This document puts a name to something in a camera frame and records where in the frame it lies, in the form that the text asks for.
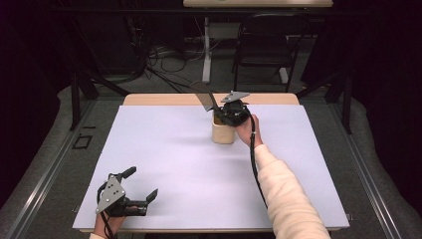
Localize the person's left hand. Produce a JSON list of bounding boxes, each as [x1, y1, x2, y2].
[[93, 205, 127, 239]]

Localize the white table mat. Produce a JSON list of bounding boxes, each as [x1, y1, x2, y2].
[[72, 104, 351, 231]]

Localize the black horizontal crossbar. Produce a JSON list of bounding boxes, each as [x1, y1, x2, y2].
[[49, 7, 370, 16]]

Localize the cream ceramic cup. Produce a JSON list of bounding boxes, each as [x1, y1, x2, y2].
[[211, 113, 237, 145]]

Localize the black folding chair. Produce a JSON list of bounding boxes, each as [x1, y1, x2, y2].
[[231, 13, 312, 94]]

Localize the bundle of floor cables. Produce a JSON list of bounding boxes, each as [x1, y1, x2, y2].
[[130, 16, 207, 95]]

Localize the aluminium floor rail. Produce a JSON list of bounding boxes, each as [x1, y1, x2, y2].
[[5, 99, 98, 239], [326, 99, 404, 239]]

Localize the light desk with white legs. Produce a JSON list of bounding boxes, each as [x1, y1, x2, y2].
[[182, 0, 334, 85]]

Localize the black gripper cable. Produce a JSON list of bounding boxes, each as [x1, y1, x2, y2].
[[96, 183, 116, 239], [244, 105, 270, 210]]

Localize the black metal stand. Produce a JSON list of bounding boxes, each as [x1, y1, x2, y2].
[[294, 64, 354, 135], [69, 64, 131, 131]]

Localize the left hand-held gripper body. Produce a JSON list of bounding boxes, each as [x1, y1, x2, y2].
[[95, 172, 149, 218]]

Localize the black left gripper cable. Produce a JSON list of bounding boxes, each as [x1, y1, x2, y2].
[[96, 183, 116, 239]]

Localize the person's right hand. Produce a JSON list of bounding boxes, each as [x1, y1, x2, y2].
[[234, 114, 264, 148]]

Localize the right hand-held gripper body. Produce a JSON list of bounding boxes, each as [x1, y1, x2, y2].
[[218, 91, 252, 128]]

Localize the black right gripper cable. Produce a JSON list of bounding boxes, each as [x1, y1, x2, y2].
[[244, 105, 270, 210]]

